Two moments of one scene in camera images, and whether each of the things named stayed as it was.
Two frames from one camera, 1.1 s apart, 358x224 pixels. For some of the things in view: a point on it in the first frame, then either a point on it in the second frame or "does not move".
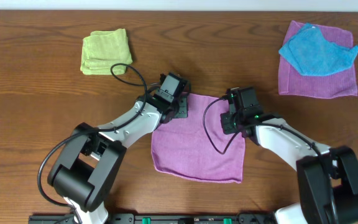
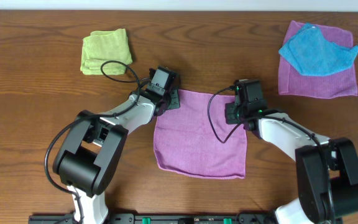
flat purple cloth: [342, 83] does not move
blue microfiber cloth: [312, 55] does not move
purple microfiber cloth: [182, 145] does not move
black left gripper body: [181, 109] to [173, 99]
